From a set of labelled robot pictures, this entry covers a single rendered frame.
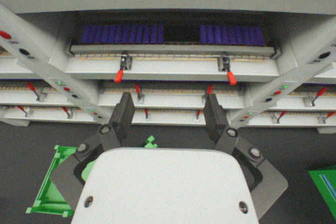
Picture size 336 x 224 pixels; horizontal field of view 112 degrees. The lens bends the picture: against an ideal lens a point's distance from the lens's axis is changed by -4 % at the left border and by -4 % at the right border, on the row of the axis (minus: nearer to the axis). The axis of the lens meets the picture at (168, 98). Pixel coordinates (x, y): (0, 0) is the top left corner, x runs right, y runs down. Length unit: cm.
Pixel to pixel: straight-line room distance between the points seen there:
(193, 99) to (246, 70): 22
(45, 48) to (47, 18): 8
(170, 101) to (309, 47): 41
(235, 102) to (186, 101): 20
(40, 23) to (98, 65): 15
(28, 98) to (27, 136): 48
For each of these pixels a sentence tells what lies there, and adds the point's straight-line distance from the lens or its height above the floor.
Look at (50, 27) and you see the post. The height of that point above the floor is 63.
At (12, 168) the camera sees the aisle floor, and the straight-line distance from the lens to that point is 122.
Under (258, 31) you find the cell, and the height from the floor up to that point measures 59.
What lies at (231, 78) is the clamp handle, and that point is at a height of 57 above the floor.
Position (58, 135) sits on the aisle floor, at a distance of 109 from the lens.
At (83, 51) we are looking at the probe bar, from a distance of 43.
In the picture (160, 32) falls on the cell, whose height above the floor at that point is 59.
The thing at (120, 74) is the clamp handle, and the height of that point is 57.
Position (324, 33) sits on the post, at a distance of 40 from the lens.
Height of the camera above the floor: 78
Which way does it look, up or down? 58 degrees down
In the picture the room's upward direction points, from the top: 1 degrees counter-clockwise
